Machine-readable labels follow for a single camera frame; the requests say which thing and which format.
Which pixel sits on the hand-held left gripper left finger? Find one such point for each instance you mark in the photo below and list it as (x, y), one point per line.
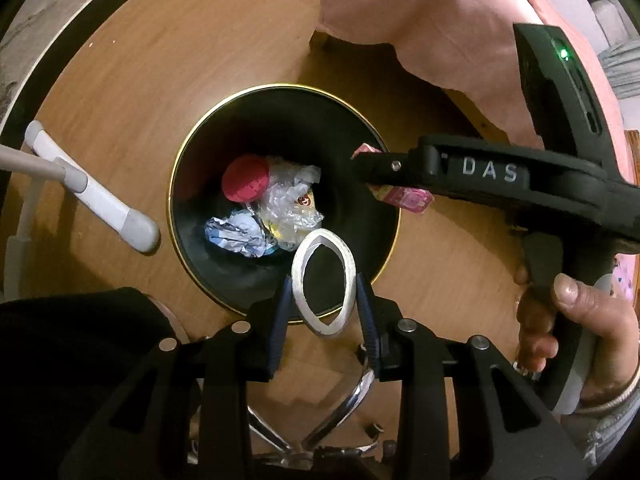
(280, 320)

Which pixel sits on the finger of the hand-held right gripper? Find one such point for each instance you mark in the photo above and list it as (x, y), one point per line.
(390, 167)

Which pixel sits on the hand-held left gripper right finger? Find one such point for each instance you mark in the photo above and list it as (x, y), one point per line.
(365, 320)

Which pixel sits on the small pink red box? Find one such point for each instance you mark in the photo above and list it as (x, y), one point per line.
(405, 199)

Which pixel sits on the black trash bin gold rim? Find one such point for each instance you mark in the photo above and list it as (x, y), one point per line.
(310, 125)

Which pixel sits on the blue white paper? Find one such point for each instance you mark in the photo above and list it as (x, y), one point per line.
(235, 232)

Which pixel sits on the clear plastic bag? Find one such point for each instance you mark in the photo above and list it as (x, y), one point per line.
(280, 195)

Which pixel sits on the red round lid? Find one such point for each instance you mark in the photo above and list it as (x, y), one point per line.
(245, 180)

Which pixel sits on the person's right forearm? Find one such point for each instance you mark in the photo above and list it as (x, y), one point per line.
(615, 425)

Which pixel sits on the person's right hand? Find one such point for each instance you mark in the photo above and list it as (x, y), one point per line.
(615, 330)

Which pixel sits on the chrome chair base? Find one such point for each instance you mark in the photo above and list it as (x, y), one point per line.
(350, 400)

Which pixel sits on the grey folded cloth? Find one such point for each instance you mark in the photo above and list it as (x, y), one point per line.
(617, 60)

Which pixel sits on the pink cloth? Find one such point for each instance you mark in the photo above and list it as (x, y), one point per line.
(425, 10)

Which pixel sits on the white chair leg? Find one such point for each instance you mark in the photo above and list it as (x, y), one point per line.
(100, 195)

